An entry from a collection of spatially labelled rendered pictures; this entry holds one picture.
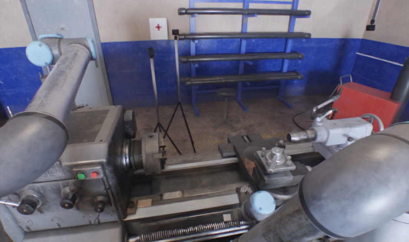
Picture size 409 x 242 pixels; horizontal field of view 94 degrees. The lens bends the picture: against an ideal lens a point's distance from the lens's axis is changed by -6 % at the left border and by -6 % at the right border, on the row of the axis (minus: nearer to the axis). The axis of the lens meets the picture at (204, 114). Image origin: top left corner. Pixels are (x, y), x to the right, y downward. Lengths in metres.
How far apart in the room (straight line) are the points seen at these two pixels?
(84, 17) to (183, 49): 1.76
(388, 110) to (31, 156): 3.80
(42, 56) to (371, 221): 1.00
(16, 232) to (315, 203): 1.46
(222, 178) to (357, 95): 2.83
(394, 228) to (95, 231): 1.25
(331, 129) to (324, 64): 3.99
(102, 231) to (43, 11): 3.75
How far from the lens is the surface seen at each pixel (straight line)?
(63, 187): 1.18
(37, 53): 0.95
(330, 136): 1.63
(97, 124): 1.22
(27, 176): 0.47
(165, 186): 1.60
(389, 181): 0.36
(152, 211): 1.34
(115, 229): 1.33
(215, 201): 1.35
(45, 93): 0.59
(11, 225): 1.52
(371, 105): 3.86
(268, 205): 0.87
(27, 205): 1.22
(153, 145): 1.20
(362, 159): 0.36
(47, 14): 4.41
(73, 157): 1.08
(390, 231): 0.51
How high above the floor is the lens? 1.89
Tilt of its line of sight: 28 degrees down
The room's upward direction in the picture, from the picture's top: straight up
